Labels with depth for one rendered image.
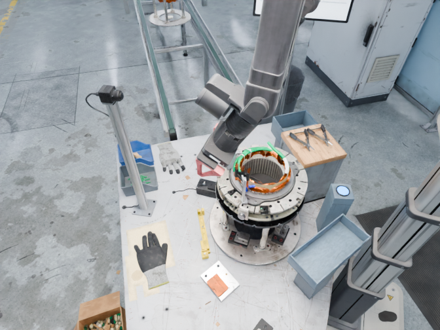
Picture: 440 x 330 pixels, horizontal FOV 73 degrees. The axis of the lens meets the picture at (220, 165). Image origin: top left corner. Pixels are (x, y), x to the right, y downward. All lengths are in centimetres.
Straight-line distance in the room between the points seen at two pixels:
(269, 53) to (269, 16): 5
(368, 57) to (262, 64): 275
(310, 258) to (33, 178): 242
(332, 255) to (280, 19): 75
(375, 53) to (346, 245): 242
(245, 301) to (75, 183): 191
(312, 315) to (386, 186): 176
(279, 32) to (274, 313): 94
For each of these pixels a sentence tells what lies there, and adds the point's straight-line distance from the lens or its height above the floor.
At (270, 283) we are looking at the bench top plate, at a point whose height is 78.
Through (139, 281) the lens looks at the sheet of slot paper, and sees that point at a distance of 124.
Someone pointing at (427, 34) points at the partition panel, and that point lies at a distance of 356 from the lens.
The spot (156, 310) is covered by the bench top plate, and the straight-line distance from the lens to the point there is 119.
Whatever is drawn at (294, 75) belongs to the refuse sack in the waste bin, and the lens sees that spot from 287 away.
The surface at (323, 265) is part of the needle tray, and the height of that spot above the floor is 103.
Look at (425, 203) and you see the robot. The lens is 102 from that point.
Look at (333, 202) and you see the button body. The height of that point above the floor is 101.
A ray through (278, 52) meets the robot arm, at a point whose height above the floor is 168.
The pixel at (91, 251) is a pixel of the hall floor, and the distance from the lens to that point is 230.
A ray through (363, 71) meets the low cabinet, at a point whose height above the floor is 42.
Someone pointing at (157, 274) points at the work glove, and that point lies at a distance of 122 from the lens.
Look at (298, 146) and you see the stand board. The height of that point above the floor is 107.
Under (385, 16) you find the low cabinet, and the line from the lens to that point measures 310.
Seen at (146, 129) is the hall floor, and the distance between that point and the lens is 303.
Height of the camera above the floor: 190
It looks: 47 degrees down
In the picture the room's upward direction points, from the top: straight up
